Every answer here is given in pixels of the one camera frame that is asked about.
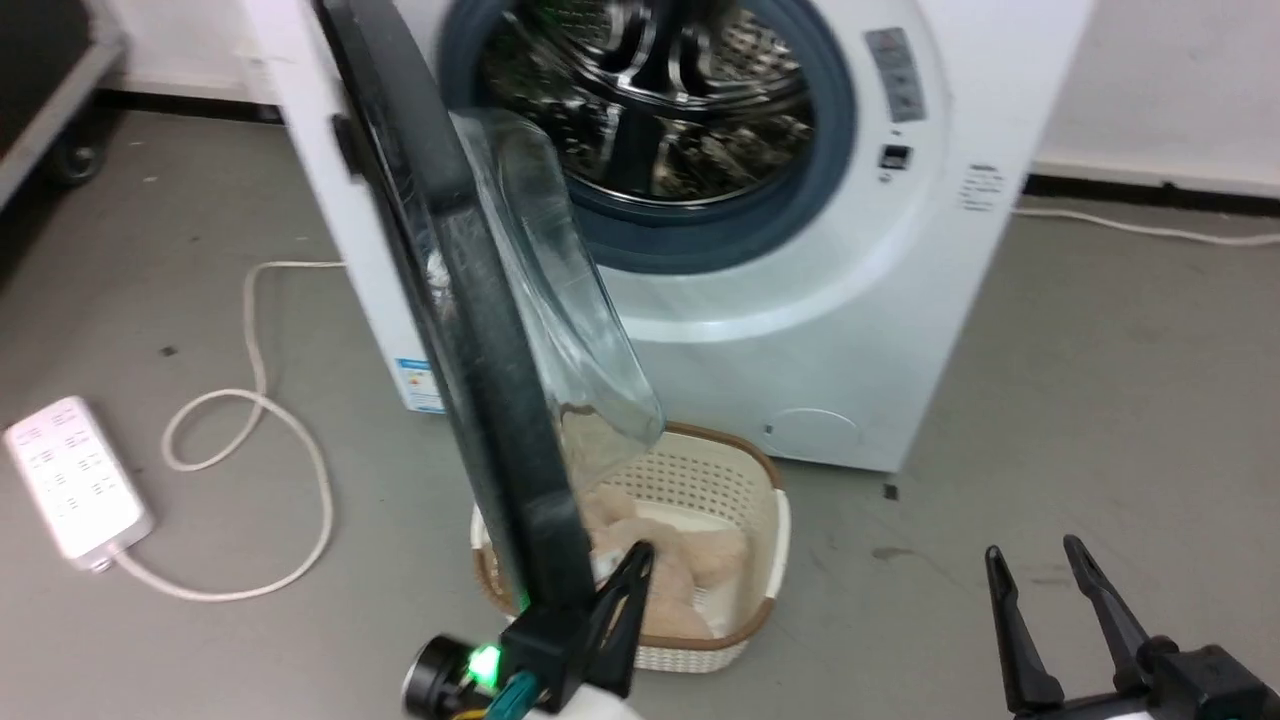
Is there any cream plastic laundry basket, brown rim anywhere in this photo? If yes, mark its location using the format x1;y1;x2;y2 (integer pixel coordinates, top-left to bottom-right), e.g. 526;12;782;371
470;420;793;673

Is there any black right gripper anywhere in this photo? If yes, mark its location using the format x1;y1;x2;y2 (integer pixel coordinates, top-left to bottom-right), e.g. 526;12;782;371
984;535;1280;720

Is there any black washing machine door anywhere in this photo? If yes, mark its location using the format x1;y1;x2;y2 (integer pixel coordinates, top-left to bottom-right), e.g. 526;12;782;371
318;0;666;616

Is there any white power strip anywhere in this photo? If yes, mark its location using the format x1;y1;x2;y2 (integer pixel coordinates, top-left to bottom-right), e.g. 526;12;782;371
5;396;156;573

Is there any white front-load washing machine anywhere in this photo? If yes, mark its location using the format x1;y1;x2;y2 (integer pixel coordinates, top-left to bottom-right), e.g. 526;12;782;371
240;0;1096;473

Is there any black wheeled equipment case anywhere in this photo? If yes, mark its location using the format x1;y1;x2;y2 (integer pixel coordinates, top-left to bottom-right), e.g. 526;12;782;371
0;0;126;211

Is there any thin white floor cable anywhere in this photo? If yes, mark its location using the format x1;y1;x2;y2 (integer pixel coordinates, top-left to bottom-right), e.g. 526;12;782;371
1010;205;1280;248

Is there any beige cloth in basket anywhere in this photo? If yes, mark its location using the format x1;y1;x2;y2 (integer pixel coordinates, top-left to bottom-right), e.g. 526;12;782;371
575;480;751;641

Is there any white power strip cable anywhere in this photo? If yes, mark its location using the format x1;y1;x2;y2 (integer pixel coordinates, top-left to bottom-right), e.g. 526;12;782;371
112;260;346;603

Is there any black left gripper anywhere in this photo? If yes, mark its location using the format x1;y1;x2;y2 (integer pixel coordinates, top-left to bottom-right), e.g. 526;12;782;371
403;542;657;718

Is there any blue and white energy label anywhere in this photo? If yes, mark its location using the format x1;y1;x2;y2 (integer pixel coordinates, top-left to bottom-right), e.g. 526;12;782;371
395;357;446;414

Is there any steel washing machine drum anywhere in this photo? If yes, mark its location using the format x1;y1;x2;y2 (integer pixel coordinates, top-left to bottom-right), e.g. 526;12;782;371
480;0;816;206

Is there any grey-blue rubber door gasket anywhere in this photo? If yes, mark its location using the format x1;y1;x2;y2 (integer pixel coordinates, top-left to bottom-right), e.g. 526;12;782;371
437;0;859;276

